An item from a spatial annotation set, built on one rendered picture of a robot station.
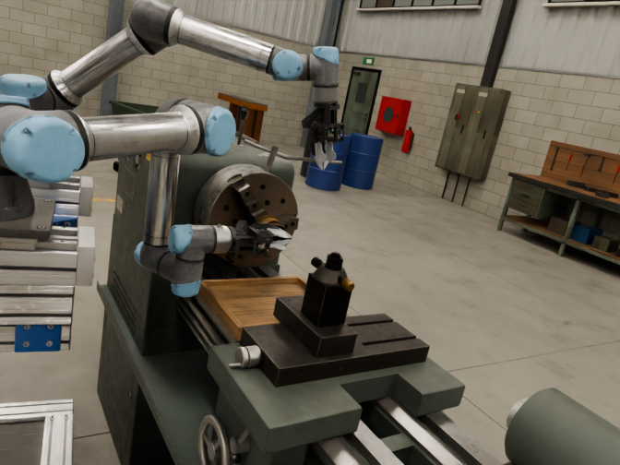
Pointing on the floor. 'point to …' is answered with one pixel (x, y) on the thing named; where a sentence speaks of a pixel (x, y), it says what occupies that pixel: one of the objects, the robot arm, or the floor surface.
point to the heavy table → (247, 115)
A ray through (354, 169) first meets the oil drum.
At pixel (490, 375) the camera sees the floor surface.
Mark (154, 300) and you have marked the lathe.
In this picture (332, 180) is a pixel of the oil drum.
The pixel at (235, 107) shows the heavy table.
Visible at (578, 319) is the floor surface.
